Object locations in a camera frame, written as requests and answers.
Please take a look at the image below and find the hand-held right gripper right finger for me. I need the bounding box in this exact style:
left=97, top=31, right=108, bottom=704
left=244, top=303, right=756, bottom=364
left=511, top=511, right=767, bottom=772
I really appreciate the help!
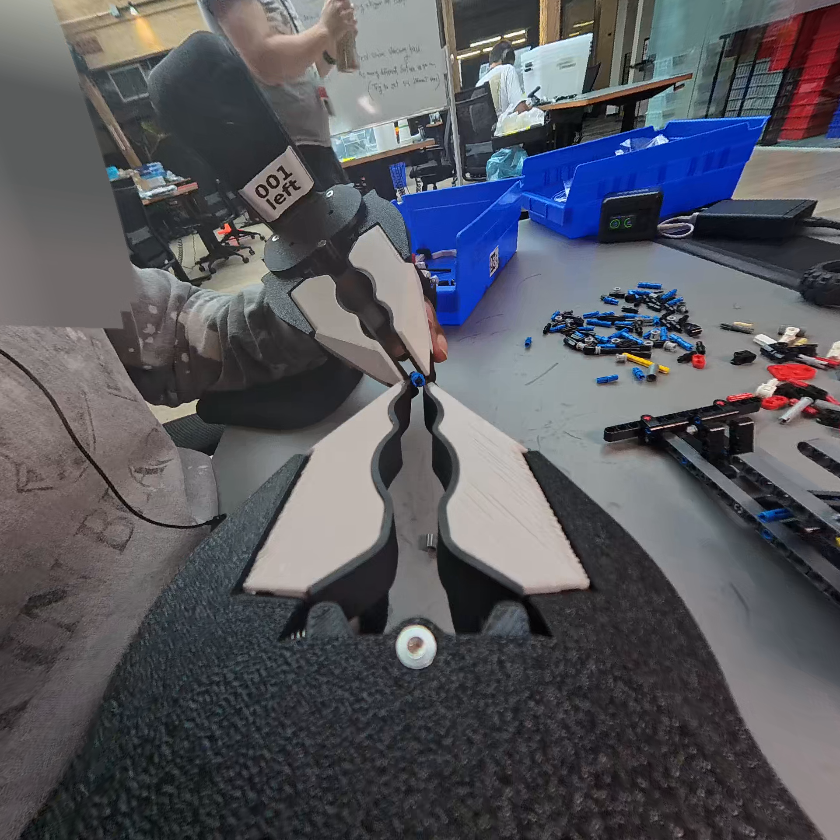
left=423, top=382, right=592, bottom=594

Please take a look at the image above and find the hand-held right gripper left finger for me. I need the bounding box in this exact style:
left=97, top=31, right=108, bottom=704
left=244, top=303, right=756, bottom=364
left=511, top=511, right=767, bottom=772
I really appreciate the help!
left=243, top=382, right=410, bottom=598

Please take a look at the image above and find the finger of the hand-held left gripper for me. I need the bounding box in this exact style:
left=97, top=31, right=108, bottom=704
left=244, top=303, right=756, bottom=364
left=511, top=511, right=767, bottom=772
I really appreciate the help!
left=289, top=269, right=410, bottom=388
left=348, top=226, right=437, bottom=382

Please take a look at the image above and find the grey toy brick chassis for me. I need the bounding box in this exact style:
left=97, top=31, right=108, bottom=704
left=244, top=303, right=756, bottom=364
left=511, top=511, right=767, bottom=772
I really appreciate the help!
left=604, top=398, right=840, bottom=605

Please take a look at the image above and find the pile of blue black pins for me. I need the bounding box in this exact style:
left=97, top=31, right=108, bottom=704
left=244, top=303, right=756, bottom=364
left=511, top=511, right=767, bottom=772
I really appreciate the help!
left=525, top=280, right=710, bottom=388

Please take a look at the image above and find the pile of red white bricks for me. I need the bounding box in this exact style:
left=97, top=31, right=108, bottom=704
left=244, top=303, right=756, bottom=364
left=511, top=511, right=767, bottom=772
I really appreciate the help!
left=720, top=319, right=840, bottom=427

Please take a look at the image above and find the person's left forearm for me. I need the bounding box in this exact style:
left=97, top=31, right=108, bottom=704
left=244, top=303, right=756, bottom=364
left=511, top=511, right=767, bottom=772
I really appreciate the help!
left=105, top=269, right=329, bottom=408

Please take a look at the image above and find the grey desk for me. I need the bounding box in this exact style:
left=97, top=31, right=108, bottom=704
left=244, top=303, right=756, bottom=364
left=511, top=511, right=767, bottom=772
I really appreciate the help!
left=210, top=217, right=840, bottom=840

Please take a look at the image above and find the black desk strip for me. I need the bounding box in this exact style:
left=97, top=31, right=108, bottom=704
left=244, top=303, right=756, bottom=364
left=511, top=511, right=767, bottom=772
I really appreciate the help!
left=657, top=230, right=840, bottom=290

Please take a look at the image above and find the blue plastic bin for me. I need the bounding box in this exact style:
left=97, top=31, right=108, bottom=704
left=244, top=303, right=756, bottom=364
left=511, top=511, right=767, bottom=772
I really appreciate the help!
left=394, top=178, right=526, bottom=326
left=521, top=116, right=769, bottom=241

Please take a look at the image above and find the whiteboard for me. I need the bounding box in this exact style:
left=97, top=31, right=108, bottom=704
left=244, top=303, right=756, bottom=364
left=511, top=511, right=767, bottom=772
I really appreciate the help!
left=322, top=0, right=450, bottom=132

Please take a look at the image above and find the black power unit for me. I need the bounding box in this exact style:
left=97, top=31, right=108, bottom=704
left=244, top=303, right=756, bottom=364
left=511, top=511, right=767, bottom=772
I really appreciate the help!
left=600, top=188, right=665, bottom=245

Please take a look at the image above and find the wooden office table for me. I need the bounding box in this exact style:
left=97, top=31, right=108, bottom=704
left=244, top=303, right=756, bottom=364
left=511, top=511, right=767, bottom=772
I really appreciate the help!
left=532, top=73, right=694, bottom=148

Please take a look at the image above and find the black power adapter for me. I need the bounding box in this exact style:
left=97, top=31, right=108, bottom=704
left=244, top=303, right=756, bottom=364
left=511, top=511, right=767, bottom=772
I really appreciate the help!
left=692, top=197, right=817, bottom=241

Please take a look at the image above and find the black toy tyre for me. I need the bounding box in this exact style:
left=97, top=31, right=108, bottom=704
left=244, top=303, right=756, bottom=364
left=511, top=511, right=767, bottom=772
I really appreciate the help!
left=798, top=259, right=840, bottom=309

